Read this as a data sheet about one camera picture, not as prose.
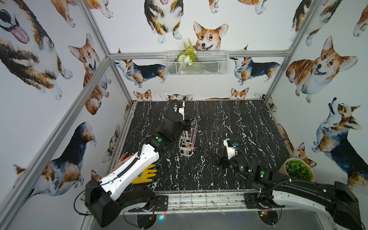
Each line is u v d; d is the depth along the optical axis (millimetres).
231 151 660
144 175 816
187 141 871
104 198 379
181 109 625
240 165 564
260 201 666
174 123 522
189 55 825
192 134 843
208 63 920
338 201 423
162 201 733
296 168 748
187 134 787
